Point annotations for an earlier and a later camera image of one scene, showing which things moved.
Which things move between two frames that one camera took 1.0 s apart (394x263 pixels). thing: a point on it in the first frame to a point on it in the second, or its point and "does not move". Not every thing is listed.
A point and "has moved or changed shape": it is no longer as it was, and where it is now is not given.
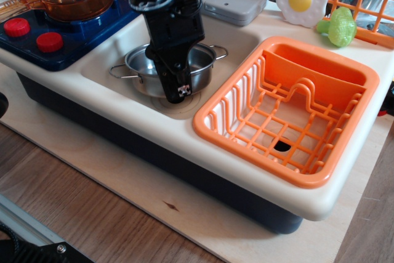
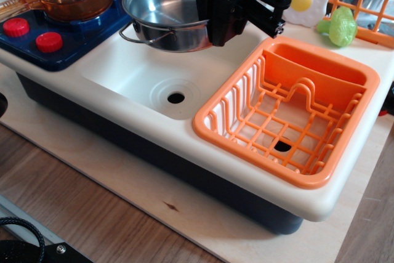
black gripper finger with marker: [177, 85] to [261, 16]
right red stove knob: [50, 42] does not move
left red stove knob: [16, 27] does not move
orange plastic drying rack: [290, 109] does not move
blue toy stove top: [36, 37] does not move
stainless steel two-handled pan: [201, 62] has moved or changed shape
